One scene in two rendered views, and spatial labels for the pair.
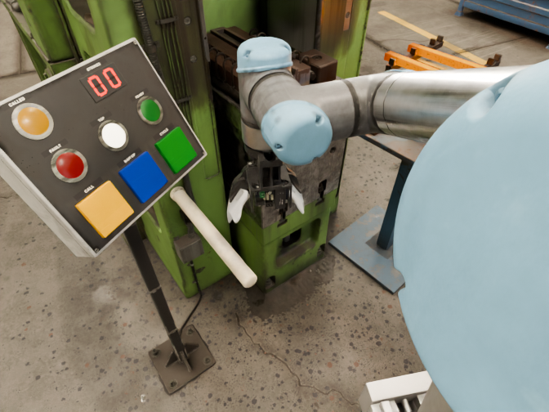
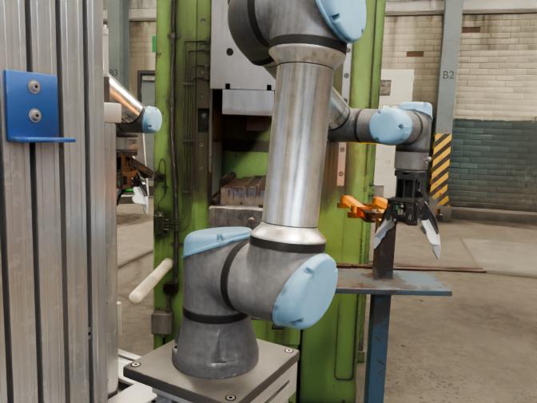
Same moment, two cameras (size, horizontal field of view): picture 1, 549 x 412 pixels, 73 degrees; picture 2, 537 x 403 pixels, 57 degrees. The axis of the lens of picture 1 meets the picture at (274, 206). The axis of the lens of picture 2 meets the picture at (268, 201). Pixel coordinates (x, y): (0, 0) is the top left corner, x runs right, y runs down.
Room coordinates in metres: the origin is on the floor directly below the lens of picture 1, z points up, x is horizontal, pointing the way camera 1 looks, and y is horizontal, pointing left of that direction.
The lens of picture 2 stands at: (-0.41, -1.34, 1.22)
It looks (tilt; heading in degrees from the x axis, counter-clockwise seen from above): 8 degrees down; 40
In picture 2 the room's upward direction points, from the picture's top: 2 degrees clockwise
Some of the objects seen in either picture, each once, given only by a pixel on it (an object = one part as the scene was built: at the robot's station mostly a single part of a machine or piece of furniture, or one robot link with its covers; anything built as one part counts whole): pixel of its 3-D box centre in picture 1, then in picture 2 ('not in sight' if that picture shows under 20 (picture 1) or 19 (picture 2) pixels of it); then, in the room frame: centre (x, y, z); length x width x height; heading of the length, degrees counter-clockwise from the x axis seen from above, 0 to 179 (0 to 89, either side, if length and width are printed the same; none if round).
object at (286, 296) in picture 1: (286, 280); not in sight; (0.98, -0.06, 0.01); 0.58 x 0.39 x 0.01; 127
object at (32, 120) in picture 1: (33, 121); not in sight; (0.51, 0.38, 1.16); 0.05 x 0.03 x 0.04; 127
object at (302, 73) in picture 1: (244, 62); (250, 189); (1.19, 0.10, 0.96); 0.42 x 0.20 x 0.09; 37
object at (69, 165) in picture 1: (69, 165); not in sight; (0.49, 0.35, 1.09); 0.05 x 0.03 x 0.04; 127
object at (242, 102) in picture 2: not in sight; (252, 105); (1.19, 0.10, 1.32); 0.42 x 0.20 x 0.10; 37
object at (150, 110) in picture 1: (150, 110); not in sight; (0.67, 0.25, 1.09); 0.05 x 0.03 x 0.04; 127
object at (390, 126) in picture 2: not in sight; (387, 126); (0.57, -0.85, 1.23); 0.11 x 0.11 x 0.08; 3
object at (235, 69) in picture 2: not in sight; (264, 45); (1.22, 0.06, 1.56); 0.42 x 0.39 x 0.40; 37
